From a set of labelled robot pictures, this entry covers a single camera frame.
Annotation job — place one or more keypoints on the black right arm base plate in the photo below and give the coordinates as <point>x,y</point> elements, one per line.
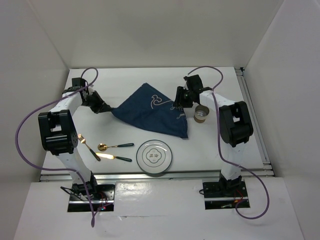
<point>216,199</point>

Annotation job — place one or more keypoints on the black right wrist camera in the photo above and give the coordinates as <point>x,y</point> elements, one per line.
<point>193,82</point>

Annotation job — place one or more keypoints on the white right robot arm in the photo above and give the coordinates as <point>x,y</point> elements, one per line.
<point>234,129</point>

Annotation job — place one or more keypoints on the dark blue embroidered cloth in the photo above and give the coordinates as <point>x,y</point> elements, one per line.
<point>150,110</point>

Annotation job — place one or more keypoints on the aluminium frame rail right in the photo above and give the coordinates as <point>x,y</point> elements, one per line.
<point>255,117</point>

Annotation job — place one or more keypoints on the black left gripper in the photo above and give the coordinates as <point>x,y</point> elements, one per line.
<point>101,106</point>

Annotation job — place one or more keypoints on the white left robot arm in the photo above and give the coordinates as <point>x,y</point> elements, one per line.
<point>59,136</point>

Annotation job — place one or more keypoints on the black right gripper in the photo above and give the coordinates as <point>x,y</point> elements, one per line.
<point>179,99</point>

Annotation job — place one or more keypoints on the aluminium frame rail front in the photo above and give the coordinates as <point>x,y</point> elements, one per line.
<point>143,176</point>

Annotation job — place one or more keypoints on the white round dinner plate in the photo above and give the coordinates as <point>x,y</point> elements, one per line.
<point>154,157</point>

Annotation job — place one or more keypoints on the gold knife black handle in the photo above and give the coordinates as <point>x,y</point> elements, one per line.
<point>111,157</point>

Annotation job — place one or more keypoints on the aluminium frame rail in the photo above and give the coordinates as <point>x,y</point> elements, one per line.
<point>255,117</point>
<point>143,176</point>

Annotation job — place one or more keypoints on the gold spoon black handle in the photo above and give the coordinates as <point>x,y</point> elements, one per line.
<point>103,147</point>

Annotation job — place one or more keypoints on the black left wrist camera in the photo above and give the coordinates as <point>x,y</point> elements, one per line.
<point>78,82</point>

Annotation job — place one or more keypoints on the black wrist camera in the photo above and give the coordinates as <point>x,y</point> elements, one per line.
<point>193,82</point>
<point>78,82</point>

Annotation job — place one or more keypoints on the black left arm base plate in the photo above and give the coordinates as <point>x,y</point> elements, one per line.
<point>103,199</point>

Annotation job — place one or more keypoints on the gold fork black handle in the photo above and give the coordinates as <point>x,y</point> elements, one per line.
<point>83,141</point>

